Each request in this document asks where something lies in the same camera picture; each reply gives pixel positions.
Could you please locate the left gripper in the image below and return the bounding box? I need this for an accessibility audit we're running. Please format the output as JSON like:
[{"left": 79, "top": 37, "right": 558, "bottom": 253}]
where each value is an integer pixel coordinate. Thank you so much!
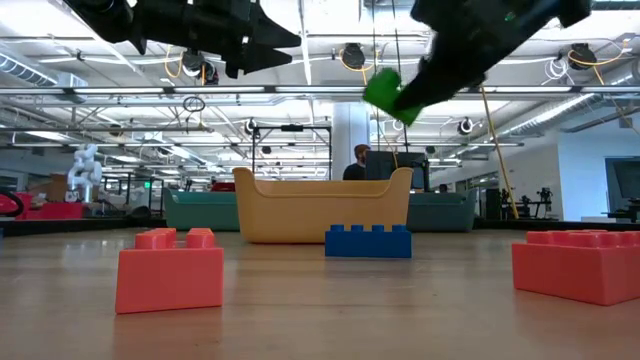
[{"left": 149, "top": 0, "right": 303, "bottom": 80}]

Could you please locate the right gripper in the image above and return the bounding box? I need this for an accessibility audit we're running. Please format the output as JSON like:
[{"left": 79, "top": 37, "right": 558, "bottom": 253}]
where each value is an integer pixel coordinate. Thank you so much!
[{"left": 394, "top": 0, "right": 556, "bottom": 109}]

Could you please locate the green toy block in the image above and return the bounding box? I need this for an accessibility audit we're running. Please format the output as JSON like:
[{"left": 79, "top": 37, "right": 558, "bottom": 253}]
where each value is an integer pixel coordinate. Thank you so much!
[{"left": 362, "top": 67, "right": 424, "bottom": 127}]

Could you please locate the blue toy block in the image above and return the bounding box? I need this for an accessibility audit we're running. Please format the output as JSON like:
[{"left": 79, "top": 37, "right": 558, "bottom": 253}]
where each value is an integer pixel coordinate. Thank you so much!
[{"left": 324, "top": 223, "right": 413, "bottom": 260}]

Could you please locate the orange toy block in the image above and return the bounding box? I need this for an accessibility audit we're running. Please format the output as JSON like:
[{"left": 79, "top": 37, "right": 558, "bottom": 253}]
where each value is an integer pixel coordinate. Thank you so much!
[
  {"left": 114, "top": 227, "right": 225, "bottom": 316},
  {"left": 511, "top": 229, "right": 640, "bottom": 307}
]

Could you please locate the long ceiling light strip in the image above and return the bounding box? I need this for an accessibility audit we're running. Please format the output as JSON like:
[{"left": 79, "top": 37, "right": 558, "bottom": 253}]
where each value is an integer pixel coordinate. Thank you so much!
[{"left": 0, "top": 84, "right": 640, "bottom": 97}]

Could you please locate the black computer monitor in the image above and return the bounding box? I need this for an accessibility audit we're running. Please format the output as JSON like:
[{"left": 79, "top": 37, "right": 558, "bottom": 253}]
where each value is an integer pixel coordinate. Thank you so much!
[{"left": 364, "top": 150, "right": 430, "bottom": 191}]

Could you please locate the white support column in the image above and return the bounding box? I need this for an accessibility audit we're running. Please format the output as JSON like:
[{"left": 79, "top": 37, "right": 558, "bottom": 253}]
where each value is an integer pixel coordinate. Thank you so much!
[{"left": 331, "top": 102, "right": 371, "bottom": 181}]

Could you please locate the dark teal plastic bin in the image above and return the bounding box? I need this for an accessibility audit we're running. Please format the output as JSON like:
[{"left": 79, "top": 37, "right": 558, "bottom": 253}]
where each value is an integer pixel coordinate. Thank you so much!
[{"left": 406, "top": 188, "right": 479, "bottom": 233}]

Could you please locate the black robot station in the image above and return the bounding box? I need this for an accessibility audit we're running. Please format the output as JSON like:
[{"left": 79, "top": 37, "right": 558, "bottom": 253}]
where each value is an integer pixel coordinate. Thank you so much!
[{"left": 498, "top": 186, "right": 557, "bottom": 220}]

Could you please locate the yellow plastic bin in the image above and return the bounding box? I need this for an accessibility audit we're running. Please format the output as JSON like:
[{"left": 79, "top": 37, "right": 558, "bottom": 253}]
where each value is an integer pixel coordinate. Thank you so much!
[{"left": 232, "top": 166, "right": 415, "bottom": 245}]

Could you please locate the light teal plastic bin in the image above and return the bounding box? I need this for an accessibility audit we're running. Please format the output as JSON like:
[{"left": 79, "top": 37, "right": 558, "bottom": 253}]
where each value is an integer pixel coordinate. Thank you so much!
[{"left": 162, "top": 187, "right": 241, "bottom": 233}]

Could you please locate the brown cardboard box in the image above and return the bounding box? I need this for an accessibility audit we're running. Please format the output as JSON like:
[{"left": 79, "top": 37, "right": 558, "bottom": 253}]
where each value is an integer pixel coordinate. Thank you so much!
[{"left": 29, "top": 173, "right": 70, "bottom": 204}]

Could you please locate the red machine base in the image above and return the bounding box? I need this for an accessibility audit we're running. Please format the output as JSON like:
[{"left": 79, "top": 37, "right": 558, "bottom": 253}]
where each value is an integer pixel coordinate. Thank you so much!
[{"left": 0, "top": 191, "right": 85, "bottom": 222}]

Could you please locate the long yellow cable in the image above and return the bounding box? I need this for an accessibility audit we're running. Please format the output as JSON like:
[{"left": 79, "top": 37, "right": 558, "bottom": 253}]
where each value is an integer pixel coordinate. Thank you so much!
[{"left": 478, "top": 85, "right": 520, "bottom": 220}]

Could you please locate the silver ventilation duct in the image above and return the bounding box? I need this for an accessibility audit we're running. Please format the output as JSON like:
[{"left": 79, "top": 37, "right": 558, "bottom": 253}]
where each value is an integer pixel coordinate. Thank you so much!
[{"left": 0, "top": 43, "right": 90, "bottom": 104}]

